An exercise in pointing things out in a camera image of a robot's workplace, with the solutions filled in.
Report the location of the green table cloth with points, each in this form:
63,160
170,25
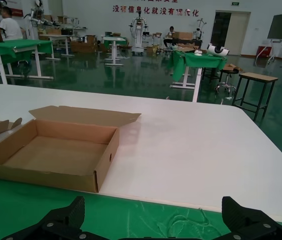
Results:
31,207

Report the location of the grey background robot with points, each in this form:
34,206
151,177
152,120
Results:
34,15

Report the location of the seated person in dark clothes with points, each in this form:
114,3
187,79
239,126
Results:
171,31

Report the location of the flat open cardboard box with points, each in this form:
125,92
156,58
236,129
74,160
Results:
187,48

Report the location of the black round stool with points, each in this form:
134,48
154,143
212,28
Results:
228,71

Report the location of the loose pale threads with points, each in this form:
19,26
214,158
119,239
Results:
180,220

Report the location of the black screen on stand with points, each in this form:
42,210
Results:
280,26

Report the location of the white curved device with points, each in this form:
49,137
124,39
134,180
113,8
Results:
218,50

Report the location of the long cardboard box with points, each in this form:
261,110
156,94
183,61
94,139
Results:
182,35

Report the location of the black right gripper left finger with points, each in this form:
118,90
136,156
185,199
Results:
63,225

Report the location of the white humanoid robot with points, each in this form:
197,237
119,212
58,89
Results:
139,35

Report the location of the cardboard box on floor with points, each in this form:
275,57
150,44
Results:
230,67

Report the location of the cardboard box with round-holed lid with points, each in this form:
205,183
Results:
43,175

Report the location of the green exit sign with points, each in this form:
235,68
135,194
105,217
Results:
235,3

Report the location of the table with green cloth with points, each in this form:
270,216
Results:
200,61
113,39
18,46

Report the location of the double door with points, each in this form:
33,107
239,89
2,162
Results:
239,32

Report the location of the pile of cardboard boxes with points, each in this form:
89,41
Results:
81,46

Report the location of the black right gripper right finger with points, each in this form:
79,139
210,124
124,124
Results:
245,225

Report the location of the person in white shirt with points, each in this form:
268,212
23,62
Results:
9,27

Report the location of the wooden top black stool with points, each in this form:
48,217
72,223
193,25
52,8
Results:
258,77

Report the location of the small white robot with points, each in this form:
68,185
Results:
198,32

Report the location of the white background table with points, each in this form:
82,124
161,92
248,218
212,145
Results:
56,37

